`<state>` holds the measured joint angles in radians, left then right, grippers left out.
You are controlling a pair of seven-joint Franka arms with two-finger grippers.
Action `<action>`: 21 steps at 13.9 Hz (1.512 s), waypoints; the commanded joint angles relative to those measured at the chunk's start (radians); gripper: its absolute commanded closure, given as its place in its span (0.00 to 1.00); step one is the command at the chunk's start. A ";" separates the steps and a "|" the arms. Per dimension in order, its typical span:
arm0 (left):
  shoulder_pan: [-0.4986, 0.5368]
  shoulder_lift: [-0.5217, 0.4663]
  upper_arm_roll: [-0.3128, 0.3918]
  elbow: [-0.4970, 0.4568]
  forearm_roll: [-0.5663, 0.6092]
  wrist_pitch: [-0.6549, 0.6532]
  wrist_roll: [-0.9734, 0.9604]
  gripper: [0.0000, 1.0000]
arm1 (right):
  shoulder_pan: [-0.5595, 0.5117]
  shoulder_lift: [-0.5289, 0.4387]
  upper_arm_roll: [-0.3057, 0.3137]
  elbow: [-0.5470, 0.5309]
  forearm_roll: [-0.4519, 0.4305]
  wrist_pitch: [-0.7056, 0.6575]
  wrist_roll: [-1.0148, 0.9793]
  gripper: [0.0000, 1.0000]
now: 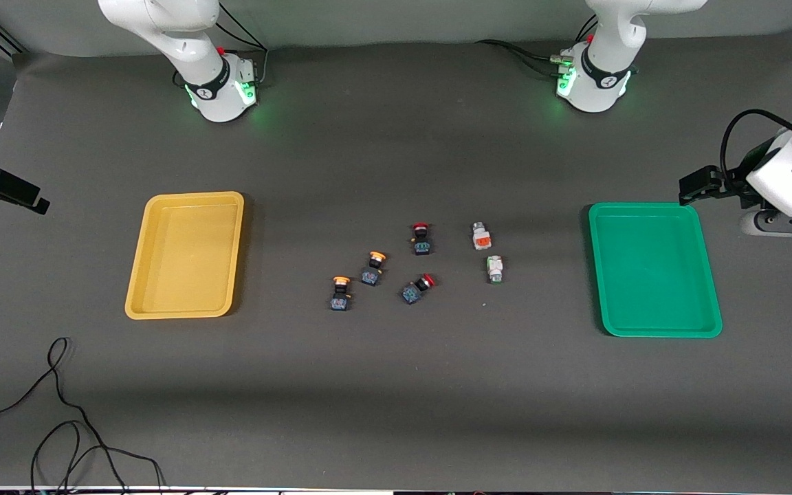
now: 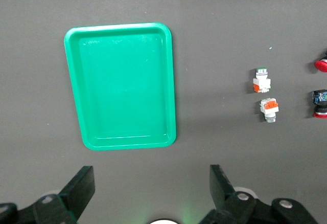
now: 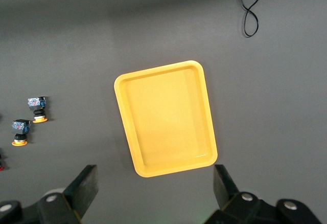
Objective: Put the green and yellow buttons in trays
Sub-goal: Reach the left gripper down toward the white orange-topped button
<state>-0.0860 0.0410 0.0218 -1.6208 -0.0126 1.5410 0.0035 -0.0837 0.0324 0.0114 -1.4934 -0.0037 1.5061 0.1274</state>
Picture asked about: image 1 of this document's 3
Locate black left base cables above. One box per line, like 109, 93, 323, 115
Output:
475, 15, 600, 78

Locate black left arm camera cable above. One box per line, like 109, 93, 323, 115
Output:
719, 109, 792, 190

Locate green plastic tray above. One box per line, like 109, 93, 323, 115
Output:
587, 201, 723, 339

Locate black right base cables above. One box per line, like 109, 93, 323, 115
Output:
214, 3, 270, 87

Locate yellow push button switch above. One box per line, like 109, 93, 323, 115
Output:
360, 251, 387, 287
329, 276, 353, 312

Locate black base cables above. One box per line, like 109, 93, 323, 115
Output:
214, 3, 270, 87
475, 15, 600, 78

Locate dark grey table mat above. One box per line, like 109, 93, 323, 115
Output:
0, 24, 792, 490

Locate yellow plastic tray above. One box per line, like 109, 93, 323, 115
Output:
124, 191, 245, 320

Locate loose black cable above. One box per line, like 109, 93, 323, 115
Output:
0, 337, 166, 492

